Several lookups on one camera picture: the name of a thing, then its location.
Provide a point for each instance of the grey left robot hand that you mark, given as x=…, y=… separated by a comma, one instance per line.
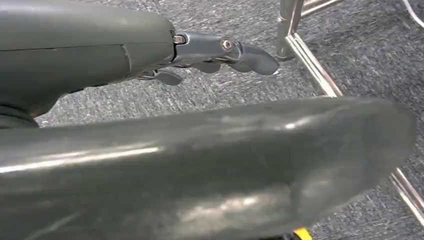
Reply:
x=198, y=165

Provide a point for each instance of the yellow floor tape marking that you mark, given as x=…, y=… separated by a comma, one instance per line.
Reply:
x=303, y=234

